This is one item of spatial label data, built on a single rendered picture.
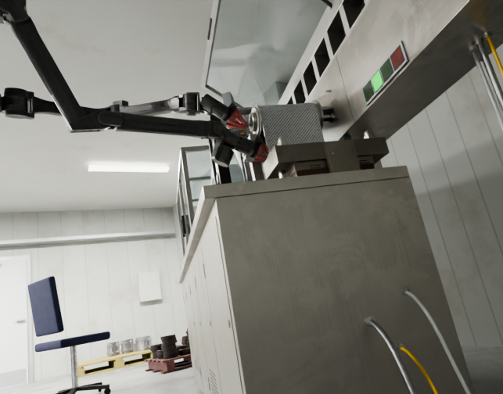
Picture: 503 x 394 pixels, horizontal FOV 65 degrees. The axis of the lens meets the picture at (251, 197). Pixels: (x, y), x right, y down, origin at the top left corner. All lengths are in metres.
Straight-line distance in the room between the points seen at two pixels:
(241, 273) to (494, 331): 2.52
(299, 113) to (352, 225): 0.57
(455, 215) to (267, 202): 2.37
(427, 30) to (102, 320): 7.66
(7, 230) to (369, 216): 7.67
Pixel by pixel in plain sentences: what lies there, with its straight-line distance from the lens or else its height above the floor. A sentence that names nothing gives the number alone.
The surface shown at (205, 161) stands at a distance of 2.54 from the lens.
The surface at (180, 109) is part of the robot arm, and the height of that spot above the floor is 1.34.
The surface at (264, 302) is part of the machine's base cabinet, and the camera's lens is 1.07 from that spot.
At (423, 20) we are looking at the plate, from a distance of 1.25.
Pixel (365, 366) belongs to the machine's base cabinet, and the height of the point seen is 0.35.
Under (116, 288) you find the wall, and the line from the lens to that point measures 8.32.
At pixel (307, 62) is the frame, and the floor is 1.59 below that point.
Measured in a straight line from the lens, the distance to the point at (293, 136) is 1.53.
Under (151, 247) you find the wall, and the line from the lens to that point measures 8.60.
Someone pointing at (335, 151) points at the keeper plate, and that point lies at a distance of 1.30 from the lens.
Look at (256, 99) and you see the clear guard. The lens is 2.48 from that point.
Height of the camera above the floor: 0.55
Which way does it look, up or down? 16 degrees up
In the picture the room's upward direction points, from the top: 10 degrees counter-clockwise
